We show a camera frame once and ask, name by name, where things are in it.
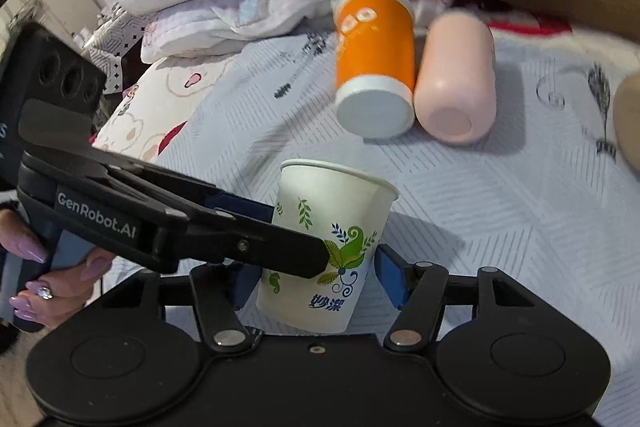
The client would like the pink plastic tumbler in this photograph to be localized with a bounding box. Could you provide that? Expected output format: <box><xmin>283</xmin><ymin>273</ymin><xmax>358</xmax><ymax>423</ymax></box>
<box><xmin>413</xmin><ymin>10</ymin><xmax>497</xmax><ymax>145</ymax></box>

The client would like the orange CoCo paper cup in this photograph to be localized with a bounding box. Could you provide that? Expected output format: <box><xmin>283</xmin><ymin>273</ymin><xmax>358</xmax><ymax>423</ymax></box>
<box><xmin>333</xmin><ymin>0</ymin><xmax>416</xmax><ymax>140</ymax></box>

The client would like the bear print pillow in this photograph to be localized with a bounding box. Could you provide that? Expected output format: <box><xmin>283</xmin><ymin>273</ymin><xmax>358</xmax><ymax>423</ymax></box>
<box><xmin>92</xmin><ymin>54</ymin><xmax>236</xmax><ymax>162</ymax></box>

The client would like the white floral paper cup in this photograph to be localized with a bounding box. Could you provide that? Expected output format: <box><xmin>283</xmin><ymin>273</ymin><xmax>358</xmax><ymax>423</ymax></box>
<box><xmin>256</xmin><ymin>159</ymin><xmax>399</xmax><ymax>334</ymax></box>

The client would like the pale patterned bedsheet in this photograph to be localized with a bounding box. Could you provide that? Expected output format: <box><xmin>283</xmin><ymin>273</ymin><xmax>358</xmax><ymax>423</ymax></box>
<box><xmin>98</xmin><ymin>20</ymin><xmax>640</xmax><ymax>427</ymax></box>

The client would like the left hand with painted nails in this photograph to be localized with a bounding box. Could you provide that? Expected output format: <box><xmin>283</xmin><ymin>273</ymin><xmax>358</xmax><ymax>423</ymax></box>
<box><xmin>1</xmin><ymin>208</ymin><xmax>115</xmax><ymax>329</ymax></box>

